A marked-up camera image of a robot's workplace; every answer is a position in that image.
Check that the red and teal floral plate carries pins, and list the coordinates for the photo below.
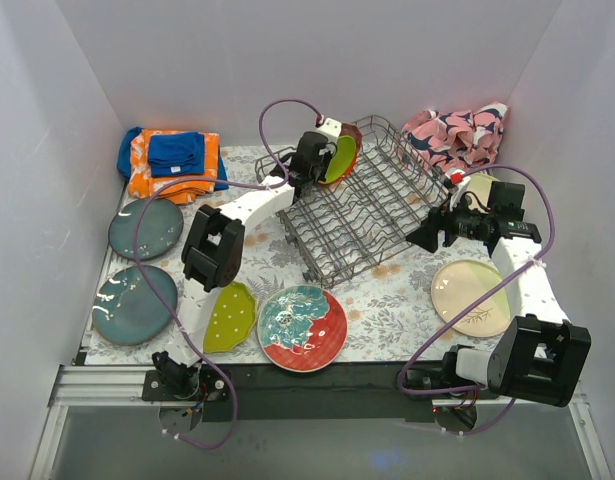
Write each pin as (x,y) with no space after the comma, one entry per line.
(302,329)

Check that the green polka dot scalloped plate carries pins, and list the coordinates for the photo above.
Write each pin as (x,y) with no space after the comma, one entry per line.
(231,320)

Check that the dark teal plate upper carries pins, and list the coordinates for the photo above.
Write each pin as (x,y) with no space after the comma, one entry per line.
(159,231)

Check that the blue folded towel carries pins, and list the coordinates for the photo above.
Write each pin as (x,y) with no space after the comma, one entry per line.
(176,154)

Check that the aluminium frame rail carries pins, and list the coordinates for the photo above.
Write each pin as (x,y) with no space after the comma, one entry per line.
(123,386)

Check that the dark teal plate lower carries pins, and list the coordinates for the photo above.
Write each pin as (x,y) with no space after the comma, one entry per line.
(126,311)

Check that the pink navy floral cloth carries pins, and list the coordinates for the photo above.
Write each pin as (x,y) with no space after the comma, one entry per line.
(460,139)

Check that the teal cloth under orange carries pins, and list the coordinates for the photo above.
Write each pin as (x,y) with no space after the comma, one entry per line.
(124,155)

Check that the cream green plate at back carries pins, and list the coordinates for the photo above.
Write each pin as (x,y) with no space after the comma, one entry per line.
(480,186)

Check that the dark teal plate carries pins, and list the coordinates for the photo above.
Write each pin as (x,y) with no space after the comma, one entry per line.
(126,311)
(159,231)

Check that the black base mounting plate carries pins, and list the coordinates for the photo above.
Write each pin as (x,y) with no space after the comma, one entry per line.
(348,390)

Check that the pink and green branch plate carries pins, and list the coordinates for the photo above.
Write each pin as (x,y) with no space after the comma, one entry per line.
(457,284)

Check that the lime green plate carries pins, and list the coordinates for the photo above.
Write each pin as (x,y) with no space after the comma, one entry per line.
(339,160)

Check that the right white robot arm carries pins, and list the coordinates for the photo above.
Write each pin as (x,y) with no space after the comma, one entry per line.
(541,354)

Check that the grey wire dish rack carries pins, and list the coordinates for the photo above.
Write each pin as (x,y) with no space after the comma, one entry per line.
(362,220)

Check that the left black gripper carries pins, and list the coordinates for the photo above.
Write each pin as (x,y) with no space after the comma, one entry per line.
(325,157)

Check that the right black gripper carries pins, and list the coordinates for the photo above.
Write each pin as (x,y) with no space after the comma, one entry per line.
(438,226)

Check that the orange plate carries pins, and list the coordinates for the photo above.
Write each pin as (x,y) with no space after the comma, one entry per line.
(354,162)

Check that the floral table mat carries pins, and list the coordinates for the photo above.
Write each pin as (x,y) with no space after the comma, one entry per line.
(389,307)

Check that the orange patterned cloth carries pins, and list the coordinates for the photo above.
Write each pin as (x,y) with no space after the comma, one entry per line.
(177,182)

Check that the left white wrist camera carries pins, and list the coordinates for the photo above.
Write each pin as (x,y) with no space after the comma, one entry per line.
(328,132)

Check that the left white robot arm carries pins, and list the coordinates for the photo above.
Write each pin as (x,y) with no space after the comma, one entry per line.
(212,253)

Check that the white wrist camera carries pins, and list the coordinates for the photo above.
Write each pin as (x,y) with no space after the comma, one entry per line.
(456,182)
(328,132)

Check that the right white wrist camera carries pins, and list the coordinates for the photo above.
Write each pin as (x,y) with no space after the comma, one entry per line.
(456,182)

